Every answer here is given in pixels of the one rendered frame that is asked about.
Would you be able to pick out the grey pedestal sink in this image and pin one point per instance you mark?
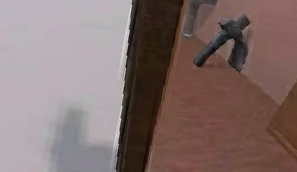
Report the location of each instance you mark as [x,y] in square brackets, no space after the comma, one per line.
[193,10]

